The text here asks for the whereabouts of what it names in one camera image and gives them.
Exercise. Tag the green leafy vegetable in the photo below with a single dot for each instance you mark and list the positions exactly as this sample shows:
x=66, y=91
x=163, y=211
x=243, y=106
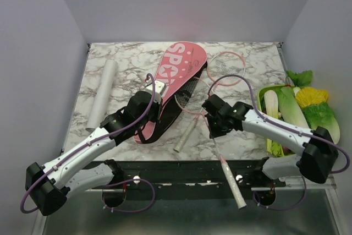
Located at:
x=300, y=79

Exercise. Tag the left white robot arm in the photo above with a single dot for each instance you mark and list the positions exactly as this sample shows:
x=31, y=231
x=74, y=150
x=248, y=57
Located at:
x=47, y=185

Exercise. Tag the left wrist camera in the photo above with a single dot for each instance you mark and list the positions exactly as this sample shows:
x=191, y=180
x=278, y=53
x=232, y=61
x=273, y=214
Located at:
x=160, y=88

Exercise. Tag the pink badminton racket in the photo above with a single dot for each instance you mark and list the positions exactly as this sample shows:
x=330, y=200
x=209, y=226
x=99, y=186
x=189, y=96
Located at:
x=224, y=70

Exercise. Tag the black mounting base plate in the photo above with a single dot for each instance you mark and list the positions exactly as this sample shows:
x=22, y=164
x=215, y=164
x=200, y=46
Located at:
x=121, y=181

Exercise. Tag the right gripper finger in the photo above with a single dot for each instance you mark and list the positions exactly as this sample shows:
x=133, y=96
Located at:
x=213, y=129
x=222, y=130

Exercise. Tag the white green leek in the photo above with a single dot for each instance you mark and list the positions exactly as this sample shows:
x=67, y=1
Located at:
x=271, y=104

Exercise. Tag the pink racket bag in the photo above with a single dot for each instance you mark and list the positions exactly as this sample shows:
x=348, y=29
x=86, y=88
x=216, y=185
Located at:
x=180, y=62

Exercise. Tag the aluminium rail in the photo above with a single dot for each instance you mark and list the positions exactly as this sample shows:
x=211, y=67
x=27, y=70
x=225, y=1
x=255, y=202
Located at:
x=294, y=183

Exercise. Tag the white green bok choy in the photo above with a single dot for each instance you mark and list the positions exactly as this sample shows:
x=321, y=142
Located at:
x=289, y=108

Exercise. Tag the white shuttlecock tube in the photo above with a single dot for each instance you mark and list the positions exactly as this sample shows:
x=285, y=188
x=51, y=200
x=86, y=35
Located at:
x=100, y=102

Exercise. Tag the yellow green napa cabbage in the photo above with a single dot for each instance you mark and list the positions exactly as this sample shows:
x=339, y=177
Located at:
x=318, y=113

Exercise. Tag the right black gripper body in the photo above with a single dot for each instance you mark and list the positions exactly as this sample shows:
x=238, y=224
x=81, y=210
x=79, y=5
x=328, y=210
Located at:
x=218, y=119

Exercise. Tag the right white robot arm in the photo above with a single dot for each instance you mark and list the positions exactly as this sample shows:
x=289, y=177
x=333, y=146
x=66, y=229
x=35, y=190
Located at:
x=313, y=152

